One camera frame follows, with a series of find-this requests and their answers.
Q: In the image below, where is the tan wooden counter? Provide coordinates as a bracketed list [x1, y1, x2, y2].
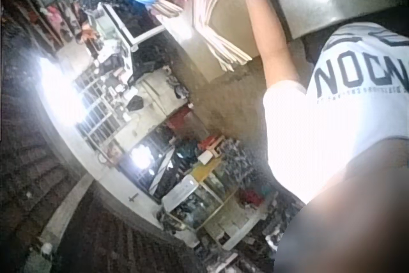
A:
[161, 0, 268, 84]

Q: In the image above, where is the stack of cream clothes hangers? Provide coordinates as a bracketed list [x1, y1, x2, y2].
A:
[190, 0, 254, 73]

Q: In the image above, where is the white framed monitor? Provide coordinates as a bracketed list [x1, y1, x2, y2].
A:
[96, 2, 166, 54]

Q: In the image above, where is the cluttered shop counter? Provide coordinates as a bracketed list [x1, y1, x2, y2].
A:
[95, 51, 194, 119]

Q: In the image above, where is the black bag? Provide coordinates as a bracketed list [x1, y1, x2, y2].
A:
[127, 94, 144, 111]

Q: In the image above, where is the cluttered glass display cabinet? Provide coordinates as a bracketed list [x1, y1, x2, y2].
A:
[159, 138, 268, 250]

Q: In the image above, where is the cluttered wall shelf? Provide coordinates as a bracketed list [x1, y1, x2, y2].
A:
[19, 0, 96, 52]

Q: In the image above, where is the white wire grid rack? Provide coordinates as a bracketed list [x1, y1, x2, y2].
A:
[72, 71, 129, 148]

